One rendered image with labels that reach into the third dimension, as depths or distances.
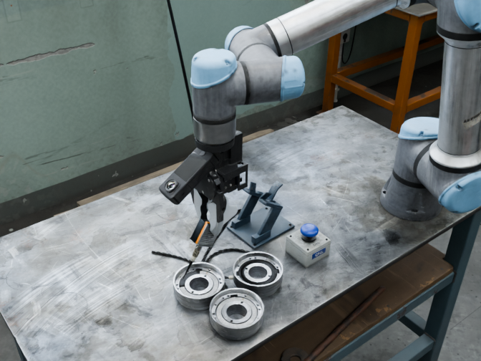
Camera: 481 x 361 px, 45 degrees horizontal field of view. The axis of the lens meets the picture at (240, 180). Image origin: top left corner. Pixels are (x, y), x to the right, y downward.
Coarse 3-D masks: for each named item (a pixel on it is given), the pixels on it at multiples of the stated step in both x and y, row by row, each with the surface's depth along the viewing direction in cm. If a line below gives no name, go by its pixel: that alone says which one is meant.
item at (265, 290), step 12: (252, 252) 124; (264, 252) 124; (240, 264) 123; (252, 264) 123; (264, 264) 123; (276, 264) 123; (264, 276) 123; (252, 288) 116; (264, 288) 116; (276, 288) 118
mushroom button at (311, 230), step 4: (304, 224) 127; (308, 224) 127; (312, 224) 127; (304, 228) 126; (308, 228) 125; (312, 228) 126; (316, 228) 126; (304, 232) 125; (308, 232) 125; (312, 232) 125; (316, 232) 125; (308, 236) 125; (312, 236) 125
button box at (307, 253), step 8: (296, 232) 129; (320, 232) 129; (288, 240) 128; (296, 240) 127; (304, 240) 126; (312, 240) 126; (320, 240) 127; (328, 240) 127; (288, 248) 129; (296, 248) 126; (304, 248) 125; (312, 248) 125; (320, 248) 126; (328, 248) 128; (296, 256) 128; (304, 256) 125; (312, 256) 125; (320, 256) 127; (304, 264) 126; (312, 264) 127
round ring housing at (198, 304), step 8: (192, 264) 121; (200, 264) 121; (208, 264) 121; (176, 272) 119; (184, 272) 120; (216, 272) 121; (176, 280) 119; (192, 280) 119; (200, 280) 120; (208, 280) 119; (224, 280) 117; (176, 288) 115; (192, 288) 120; (208, 288) 117; (224, 288) 117; (176, 296) 116; (184, 296) 113; (208, 296) 113; (184, 304) 115; (192, 304) 114; (200, 304) 114; (208, 304) 114
